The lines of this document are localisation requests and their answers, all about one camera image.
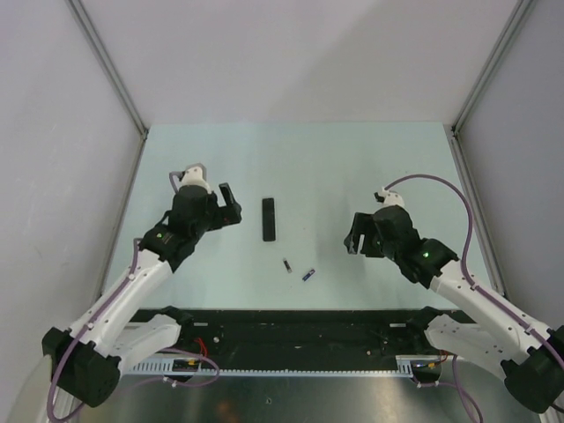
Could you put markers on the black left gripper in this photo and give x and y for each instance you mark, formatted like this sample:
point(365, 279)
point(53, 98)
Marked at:
point(226, 215)

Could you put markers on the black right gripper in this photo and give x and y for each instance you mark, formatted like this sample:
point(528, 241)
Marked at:
point(363, 224)

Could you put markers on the black remote control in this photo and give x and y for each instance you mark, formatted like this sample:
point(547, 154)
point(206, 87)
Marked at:
point(268, 219)

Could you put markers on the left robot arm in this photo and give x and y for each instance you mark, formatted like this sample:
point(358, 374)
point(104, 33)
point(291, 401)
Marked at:
point(89, 357)

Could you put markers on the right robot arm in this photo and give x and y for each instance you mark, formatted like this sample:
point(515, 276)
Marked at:
point(526, 354)

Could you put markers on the purple battery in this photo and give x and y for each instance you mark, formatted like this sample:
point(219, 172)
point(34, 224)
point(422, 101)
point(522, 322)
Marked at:
point(308, 275)

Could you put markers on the red and black battery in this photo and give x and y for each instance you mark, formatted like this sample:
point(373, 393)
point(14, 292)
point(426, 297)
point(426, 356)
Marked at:
point(287, 266)

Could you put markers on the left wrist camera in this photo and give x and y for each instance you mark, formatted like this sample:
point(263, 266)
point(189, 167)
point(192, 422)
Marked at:
point(195, 175)

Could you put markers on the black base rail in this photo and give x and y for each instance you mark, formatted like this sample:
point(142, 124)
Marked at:
point(295, 342)

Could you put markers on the left aluminium frame post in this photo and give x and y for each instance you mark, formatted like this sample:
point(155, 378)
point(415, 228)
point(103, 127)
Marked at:
point(100, 51)

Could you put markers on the aluminium frame post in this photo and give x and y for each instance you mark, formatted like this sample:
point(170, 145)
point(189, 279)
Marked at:
point(100, 51)
point(501, 47)

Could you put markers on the right aluminium frame post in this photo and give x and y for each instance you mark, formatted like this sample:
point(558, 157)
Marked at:
point(501, 47)

